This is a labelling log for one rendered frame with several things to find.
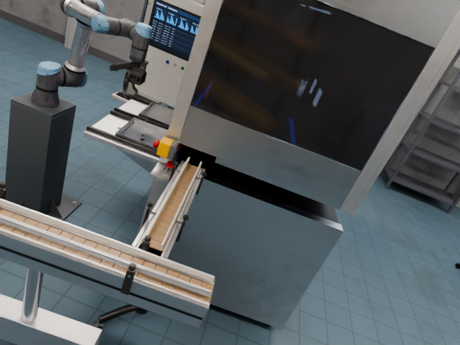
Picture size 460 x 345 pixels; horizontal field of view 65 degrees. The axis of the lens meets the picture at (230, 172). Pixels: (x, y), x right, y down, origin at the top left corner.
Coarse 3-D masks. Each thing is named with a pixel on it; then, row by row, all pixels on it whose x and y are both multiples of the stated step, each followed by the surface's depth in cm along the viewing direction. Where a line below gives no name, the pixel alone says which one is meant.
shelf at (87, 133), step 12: (120, 108) 218; (132, 108) 224; (108, 120) 198; (120, 120) 204; (84, 132) 179; (108, 132) 187; (108, 144) 180; (120, 144) 181; (144, 156) 180; (156, 156) 183
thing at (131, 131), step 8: (136, 120) 206; (120, 128) 188; (128, 128) 198; (136, 128) 202; (144, 128) 206; (152, 128) 207; (160, 128) 206; (120, 136) 183; (128, 136) 190; (136, 136) 194; (152, 136) 200; (160, 136) 204; (144, 144) 183; (152, 144) 192
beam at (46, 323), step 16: (0, 304) 125; (16, 304) 127; (0, 320) 122; (16, 320) 122; (32, 320) 124; (48, 320) 126; (64, 320) 128; (0, 336) 126; (16, 336) 125; (32, 336) 124; (48, 336) 123; (64, 336) 123; (80, 336) 125; (96, 336) 127
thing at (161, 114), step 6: (144, 108) 222; (150, 108) 234; (156, 108) 237; (162, 108) 237; (168, 108) 236; (138, 114) 213; (144, 114) 222; (150, 114) 225; (156, 114) 229; (162, 114) 232; (168, 114) 236; (156, 120) 213; (162, 120) 224; (168, 120) 227; (168, 126) 214
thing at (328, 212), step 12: (192, 156) 201; (204, 156) 207; (216, 168) 199; (228, 168) 204; (228, 180) 192; (240, 180) 197; (252, 180) 202; (264, 192) 194; (276, 192) 199; (288, 192) 204; (288, 204) 192; (300, 204) 197; (312, 204) 202; (324, 204) 208; (324, 216) 195; (336, 216) 199
